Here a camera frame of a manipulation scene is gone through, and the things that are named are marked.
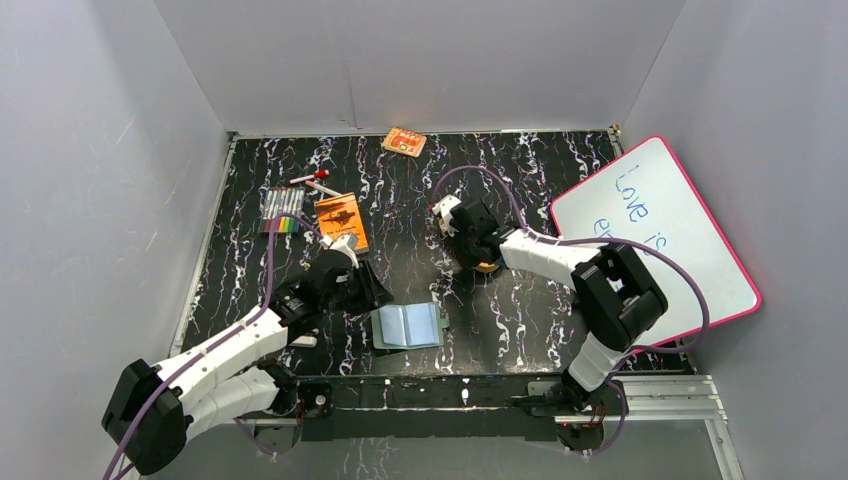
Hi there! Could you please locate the tan oval tray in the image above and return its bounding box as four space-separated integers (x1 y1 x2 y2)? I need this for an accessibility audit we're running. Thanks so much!
474 262 500 274

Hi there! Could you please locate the green card holder wallet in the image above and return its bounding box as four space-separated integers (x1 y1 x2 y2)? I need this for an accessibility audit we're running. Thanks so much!
370 302 450 350

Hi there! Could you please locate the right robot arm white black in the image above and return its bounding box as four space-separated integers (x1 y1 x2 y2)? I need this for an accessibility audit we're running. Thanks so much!
432 195 668 414

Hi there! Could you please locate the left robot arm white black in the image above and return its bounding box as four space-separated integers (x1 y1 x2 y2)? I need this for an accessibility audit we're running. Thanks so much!
101 249 394 479

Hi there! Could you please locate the small orange card box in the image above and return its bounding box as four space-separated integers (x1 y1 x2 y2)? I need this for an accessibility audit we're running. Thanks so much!
381 127 427 158

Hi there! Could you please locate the orange paperback book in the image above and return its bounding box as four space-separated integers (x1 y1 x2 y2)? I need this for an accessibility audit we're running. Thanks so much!
314 193 370 254

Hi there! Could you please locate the white stapler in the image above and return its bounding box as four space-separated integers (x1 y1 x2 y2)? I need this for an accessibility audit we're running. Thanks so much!
288 335 317 348

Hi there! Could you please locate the white marker pen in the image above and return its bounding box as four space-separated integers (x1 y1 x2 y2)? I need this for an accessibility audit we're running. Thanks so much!
304 180 342 197

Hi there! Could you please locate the pack of coloured markers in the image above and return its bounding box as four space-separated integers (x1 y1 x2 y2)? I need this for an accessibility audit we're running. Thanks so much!
261 187 305 234

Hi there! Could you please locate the red capped marker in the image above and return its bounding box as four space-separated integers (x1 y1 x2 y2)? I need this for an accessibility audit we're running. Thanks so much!
289 169 329 185

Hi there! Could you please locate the pink framed whiteboard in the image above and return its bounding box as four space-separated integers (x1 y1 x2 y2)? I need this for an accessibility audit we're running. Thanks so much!
550 136 762 325

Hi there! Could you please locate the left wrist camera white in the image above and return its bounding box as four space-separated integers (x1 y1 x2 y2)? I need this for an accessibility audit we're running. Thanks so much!
320 233 359 268

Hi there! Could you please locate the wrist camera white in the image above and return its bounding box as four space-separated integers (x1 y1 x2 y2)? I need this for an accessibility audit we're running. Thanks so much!
320 233 359 268
431 195 461 237

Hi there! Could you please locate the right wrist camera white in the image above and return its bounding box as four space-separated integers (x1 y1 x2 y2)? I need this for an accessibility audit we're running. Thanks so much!
431 195 461 237

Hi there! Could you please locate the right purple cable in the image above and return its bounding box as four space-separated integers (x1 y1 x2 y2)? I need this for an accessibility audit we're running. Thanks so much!
429 164 711 356

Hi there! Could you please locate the purple cable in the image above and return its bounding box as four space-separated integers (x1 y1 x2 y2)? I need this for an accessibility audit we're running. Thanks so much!
429 164 711 356
100 213 326 480

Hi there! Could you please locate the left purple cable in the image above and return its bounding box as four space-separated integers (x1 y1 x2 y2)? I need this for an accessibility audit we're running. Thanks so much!
100 213 326 480

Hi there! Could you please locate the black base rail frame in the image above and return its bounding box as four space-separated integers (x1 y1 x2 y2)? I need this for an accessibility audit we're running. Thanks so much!
142 374 727 452

